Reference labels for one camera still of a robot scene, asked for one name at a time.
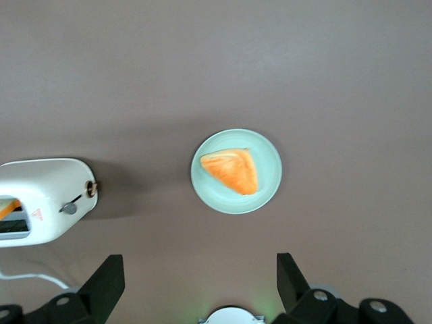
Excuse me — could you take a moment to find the light green round plate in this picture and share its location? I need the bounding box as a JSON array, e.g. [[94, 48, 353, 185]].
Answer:
[[190, 128, 283, 215]]

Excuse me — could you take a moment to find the white toaster power cable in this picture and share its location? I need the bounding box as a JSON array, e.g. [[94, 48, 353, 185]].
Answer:
[[0, 265, 70, 290]]

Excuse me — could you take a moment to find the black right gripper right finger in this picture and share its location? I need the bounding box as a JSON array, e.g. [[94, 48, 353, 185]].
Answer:
[[271, 252, 415, 324]]

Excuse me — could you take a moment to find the white two-slot toaster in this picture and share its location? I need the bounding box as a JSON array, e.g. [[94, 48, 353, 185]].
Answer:
[[0, 157, 99, 249]]

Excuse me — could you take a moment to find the grey toaster lever knob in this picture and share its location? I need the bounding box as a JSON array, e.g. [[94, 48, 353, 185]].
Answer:
[[59, 194, 84, 216]]

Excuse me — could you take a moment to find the orange triangular toast piece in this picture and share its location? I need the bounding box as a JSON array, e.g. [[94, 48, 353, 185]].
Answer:
[[200, 146, 260, 196]]

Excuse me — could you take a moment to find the brown toaster dial knob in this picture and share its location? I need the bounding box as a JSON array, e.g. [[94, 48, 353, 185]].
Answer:
[[84, 180, 100, 198]]

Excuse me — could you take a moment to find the bread slice with orange crust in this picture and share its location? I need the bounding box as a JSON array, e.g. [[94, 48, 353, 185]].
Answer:
[[0, 198, 22, 221]]

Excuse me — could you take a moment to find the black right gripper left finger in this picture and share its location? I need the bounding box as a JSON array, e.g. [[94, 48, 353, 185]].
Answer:
[[0, 254, 126, 324]]

